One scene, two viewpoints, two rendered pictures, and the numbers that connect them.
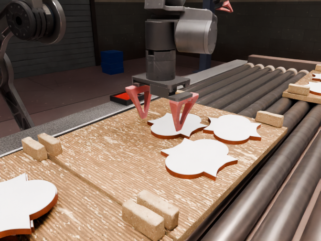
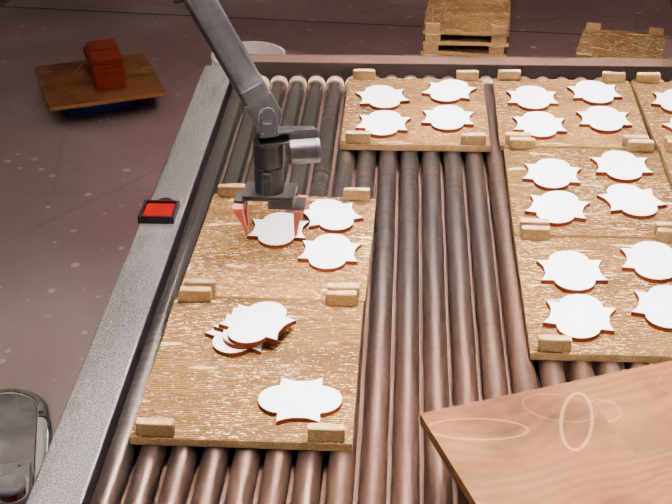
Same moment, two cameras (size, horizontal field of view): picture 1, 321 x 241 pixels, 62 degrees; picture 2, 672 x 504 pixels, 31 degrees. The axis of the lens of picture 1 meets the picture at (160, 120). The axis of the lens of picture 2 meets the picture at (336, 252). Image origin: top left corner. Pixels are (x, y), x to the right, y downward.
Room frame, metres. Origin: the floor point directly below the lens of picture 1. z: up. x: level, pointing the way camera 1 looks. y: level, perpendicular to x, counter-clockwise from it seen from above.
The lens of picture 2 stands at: (-1.26, 1.12, 2.13)
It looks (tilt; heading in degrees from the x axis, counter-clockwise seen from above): 30 degrees down; 324
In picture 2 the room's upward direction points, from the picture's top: 1 degrees counter-clockwise
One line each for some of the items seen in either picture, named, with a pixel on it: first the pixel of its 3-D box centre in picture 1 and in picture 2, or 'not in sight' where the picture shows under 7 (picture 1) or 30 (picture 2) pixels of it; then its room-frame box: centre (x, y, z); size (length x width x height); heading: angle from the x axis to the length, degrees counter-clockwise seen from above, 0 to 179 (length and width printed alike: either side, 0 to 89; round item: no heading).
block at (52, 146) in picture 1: (49, 143); (200, 286); (0.44, 0.21, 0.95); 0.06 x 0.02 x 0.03; 49
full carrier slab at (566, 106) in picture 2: not in sight; (568, 108); (0.62, -0.94, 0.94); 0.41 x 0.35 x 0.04; 140
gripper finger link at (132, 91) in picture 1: (148, 99); (253, 213); (0.53, 0.03, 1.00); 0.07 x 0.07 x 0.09; 48
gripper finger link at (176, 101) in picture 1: (174, 106); (288, 214); (0.49, -0.03, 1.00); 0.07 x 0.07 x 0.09; 48
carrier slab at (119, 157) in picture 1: (170, 138); (283, 246); (0.50, -0.02, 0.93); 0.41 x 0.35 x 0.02; 139
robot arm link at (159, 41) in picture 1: (163, 35); (271, 152); (0.51, -0.01, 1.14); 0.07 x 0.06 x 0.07; 64
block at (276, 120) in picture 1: (269, 118); (356, 193); (0.56, -0.25, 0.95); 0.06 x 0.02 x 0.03; 49
